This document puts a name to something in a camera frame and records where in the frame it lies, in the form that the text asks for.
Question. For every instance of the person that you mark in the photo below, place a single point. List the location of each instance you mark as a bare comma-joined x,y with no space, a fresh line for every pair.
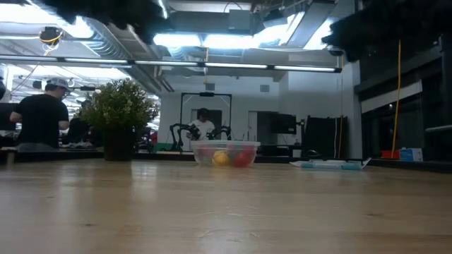
40,116
203,127

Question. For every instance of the black monitor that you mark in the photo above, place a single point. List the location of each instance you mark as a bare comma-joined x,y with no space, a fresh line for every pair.
282,123

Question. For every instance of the clear lid with teal rim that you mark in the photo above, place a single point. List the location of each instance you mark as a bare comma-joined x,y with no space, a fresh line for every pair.
330,165

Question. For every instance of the ceiling light panel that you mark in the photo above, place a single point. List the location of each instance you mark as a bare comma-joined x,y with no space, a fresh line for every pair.
212,40

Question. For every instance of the background black robot arm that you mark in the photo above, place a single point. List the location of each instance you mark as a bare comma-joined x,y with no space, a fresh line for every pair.
182,134
219,132

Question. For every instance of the black panel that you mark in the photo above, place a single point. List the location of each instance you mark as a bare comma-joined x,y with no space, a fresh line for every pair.
325,137

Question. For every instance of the clear plastic tupperware container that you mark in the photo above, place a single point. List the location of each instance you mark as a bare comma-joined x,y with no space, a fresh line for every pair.
226,145

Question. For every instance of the green bin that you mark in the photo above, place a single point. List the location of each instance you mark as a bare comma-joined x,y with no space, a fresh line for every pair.
162,147

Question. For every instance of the red box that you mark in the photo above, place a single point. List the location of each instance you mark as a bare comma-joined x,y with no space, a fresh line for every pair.
390,154

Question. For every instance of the potted green plant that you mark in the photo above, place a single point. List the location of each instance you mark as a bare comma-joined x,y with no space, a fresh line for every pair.
116,109

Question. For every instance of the blue and white box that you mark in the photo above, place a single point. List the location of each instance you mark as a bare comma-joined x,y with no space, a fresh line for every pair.
411,154

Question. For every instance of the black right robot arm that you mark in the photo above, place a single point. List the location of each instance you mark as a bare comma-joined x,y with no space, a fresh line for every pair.
388,24

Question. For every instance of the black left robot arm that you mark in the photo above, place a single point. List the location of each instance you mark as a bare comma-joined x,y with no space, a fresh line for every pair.
116,12

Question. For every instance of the red toy vegetable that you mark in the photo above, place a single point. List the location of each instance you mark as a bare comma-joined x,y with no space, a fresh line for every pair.
242,159

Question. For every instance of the silver ventilation duct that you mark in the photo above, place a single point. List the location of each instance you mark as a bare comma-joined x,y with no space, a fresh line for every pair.
116,46

